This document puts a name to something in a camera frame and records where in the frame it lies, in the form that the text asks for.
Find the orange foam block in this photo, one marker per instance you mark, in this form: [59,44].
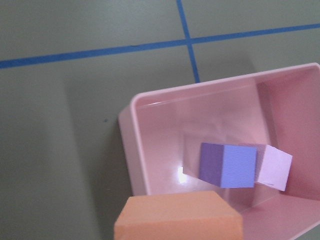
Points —
[200,215]

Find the pink plastic bin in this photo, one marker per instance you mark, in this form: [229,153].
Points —
[162,132]

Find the pink foam block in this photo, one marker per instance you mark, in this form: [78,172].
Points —
[272,166]

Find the purple foam block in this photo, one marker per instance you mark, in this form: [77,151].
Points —
[227,166]

